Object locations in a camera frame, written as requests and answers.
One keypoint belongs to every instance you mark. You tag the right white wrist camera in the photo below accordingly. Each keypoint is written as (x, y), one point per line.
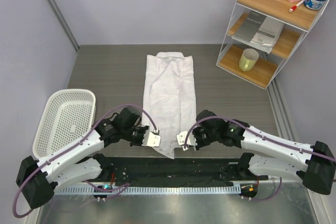
(185, 142)

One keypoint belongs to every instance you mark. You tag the light grey booklet stack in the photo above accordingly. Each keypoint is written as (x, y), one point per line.
(267, 35)

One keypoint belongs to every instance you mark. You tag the pale yellow cup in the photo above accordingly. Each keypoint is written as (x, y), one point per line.
(248, 59)

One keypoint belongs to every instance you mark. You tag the slotted grey cable duct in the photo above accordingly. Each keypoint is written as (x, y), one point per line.
(141, 190)

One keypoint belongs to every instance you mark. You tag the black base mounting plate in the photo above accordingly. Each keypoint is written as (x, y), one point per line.
(176, 173)

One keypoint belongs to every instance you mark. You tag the red white marker pen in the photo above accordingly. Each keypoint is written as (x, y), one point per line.
(295, 7)

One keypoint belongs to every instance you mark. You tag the white perforated plastic basket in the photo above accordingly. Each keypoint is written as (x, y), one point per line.
(68, 114)

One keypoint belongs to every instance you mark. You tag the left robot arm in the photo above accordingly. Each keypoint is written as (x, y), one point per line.
(39, 179)

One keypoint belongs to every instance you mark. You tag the white long sleeve shirt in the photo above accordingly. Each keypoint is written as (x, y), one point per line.
(169, 97)

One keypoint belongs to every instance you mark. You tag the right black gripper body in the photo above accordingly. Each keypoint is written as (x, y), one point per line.
(203, 137)

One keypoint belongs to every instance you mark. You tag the white wire wooden shelf rack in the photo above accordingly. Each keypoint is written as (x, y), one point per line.
(297, 25)

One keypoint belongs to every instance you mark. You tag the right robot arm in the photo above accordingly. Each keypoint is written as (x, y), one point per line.
(313, 165)

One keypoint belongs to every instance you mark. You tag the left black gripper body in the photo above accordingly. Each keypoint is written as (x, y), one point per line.
(137, 135)

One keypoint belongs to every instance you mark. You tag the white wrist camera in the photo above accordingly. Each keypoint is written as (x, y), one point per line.
(151, 139)
(185, 142)

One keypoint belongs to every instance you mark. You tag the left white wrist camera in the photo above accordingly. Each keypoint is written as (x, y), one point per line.
(151, 139)

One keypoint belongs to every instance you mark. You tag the grey wall corner strip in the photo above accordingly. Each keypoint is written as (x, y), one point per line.
(59, 16)

